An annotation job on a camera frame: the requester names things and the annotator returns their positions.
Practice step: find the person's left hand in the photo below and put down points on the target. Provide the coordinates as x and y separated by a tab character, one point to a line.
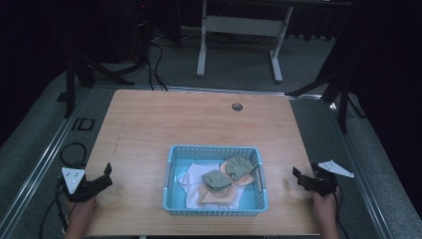
81	212

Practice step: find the orange sock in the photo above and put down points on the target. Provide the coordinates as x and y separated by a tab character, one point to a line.
245	180
212	197

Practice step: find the black metal stand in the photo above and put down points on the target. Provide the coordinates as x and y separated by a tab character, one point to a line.
343	96
70	86

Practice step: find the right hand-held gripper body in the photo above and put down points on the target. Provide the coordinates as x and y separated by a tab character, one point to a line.
323	181

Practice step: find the light blue plastic basket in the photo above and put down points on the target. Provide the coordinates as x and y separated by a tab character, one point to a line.
172	199

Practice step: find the green folded sock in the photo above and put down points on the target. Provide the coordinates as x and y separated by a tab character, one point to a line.
240	167
217	181

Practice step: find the person's right hand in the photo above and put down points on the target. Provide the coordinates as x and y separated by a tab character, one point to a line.
324	207

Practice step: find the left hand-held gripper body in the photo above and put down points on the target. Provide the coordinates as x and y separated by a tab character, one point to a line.
79	189

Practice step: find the metal floor rail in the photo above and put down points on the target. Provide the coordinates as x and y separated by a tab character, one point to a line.
232	90
43	156
358	172

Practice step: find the white metal desk frame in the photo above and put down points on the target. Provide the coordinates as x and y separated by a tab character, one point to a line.
244	25

